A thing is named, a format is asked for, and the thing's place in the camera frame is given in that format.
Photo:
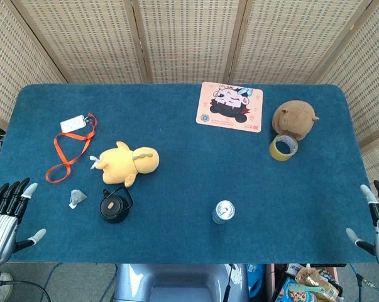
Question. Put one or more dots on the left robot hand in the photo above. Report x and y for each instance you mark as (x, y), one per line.
(0, 232)

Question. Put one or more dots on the tan snack bag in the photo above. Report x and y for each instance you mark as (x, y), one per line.
(315, 280)

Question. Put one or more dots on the green plastic comb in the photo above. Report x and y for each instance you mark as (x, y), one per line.
(302, 288)

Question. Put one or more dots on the black round device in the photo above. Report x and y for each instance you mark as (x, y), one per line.
(112, 220)

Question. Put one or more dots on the blue pretzel snack bag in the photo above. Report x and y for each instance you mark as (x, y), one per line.
(289, 297)

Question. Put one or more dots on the white badge card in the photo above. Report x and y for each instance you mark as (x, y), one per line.
(72, 123)

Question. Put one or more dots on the blue carton box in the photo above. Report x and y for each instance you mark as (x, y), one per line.
(255, 280)

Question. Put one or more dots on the yellow packing tape roll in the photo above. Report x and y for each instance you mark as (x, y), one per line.
(272, 152)

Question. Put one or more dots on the yellow plush toy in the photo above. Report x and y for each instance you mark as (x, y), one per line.
(126, 166)

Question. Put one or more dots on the brown capybara plush toy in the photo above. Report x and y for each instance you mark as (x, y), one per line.
(294, 118)

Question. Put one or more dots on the light blue drink can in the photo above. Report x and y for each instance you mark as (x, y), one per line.
(223, 209)

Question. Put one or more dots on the grey robot torso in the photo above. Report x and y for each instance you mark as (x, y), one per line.
(176, 283)

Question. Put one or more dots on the blue table cloth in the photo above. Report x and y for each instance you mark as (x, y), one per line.
(183, 176)

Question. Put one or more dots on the pink cartoon mouse pad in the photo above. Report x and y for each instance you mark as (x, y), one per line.
(230, 104)

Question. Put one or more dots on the woven bamboo folding screen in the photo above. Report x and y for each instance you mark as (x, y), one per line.
(189, 41)

